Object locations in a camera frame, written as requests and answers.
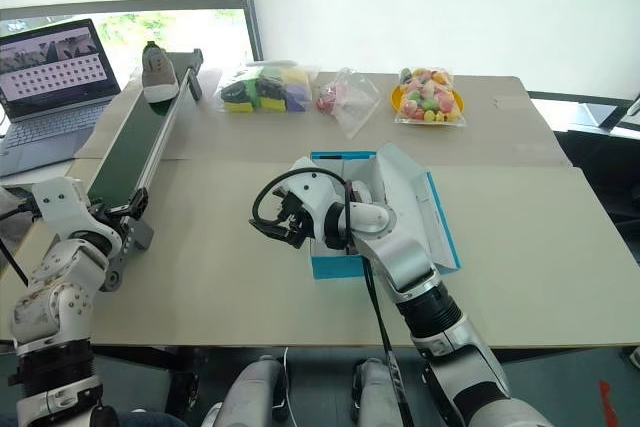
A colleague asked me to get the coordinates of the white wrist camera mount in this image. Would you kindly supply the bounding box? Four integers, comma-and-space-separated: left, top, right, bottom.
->
287, 156, 337, 229
31, 175, 99, 231

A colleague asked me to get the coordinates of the clear bag of pink candies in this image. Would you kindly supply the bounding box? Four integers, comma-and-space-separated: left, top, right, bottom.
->
313, 66, 381, 140

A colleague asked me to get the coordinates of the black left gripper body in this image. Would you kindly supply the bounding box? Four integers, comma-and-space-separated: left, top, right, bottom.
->
85, 196, 115, 223

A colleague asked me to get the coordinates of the thin white cable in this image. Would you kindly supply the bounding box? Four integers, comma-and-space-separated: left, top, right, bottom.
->
273, 345, 291, 426

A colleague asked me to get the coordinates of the grey left robot leg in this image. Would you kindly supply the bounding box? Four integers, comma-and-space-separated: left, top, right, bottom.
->
201, 354, 291, 427

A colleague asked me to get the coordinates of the bag of colourful toy fruit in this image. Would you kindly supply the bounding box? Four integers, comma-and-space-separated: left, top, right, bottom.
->
393, 66, 468, 126

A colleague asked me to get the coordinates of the grey canvas shoe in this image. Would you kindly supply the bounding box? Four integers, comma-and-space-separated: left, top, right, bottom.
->
141, 41, 180, 103

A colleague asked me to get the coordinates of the bag of colourful sponges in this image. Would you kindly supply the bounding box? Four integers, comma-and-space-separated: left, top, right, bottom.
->
213, 62, 321, 116

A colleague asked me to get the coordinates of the grey window frame post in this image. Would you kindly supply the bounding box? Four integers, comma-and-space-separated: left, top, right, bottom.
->
234, 0, 265, 62

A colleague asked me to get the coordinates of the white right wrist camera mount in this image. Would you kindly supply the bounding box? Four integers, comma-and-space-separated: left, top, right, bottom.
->
287, 156, 337, 229

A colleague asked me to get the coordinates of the grey tablet on stand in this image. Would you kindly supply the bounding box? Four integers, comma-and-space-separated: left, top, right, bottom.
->
578, 101, 621, 131

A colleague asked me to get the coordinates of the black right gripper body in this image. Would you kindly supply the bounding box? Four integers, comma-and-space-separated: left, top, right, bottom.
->
277, 190, 318, 251

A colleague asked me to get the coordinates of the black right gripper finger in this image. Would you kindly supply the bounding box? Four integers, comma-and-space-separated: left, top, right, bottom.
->
248, 218, 292, 244
273, 190, 301, 218

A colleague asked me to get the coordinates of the grey right robot leg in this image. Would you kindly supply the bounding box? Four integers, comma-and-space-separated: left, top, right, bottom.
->
349, 356, 417, 427

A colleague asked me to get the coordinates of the grey robot leg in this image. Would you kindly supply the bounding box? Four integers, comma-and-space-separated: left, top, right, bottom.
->
201, 354, 291, 427
349, 356, 417, 427

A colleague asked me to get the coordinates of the silver laptop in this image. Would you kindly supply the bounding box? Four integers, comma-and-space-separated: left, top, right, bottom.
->
0, 18, 123, 178

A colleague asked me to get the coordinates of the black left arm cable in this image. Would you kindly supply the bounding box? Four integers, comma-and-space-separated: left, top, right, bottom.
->
0, 202, 37, 286

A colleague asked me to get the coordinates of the yellow plate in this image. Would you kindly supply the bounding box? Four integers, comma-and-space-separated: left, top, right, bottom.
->
390, 83, 466, 121

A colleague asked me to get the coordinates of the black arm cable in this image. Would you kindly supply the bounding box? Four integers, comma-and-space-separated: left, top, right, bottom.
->
0, 202, 37, 286
251, 168, 417, 427

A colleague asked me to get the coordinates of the green conveyor belt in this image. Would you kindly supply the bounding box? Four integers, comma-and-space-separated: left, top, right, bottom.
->
85, 48, 205, 294

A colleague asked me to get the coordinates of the blue cardboard shoebox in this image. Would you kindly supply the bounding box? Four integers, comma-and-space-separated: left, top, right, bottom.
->
308, 142, 464, 281

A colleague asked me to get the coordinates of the black side desk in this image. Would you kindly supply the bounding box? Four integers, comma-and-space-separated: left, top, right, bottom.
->
527, 90, 640, 264

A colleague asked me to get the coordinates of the red object on floor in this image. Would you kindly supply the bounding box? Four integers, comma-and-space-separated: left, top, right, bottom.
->
597, 378, 620, 427

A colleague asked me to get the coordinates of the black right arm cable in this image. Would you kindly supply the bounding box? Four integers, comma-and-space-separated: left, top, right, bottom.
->
251, 168, 417, 427

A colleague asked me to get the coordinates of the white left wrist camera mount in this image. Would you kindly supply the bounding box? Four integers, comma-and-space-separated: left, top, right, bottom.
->
31, 175, 99, 231

